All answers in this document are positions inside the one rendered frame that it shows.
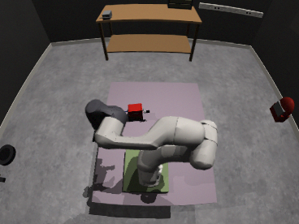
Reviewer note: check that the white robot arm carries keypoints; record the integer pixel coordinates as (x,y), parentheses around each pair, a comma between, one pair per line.
(160,136)

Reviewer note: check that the red pencil sharpener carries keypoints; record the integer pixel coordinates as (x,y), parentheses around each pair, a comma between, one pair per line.
(135,112)

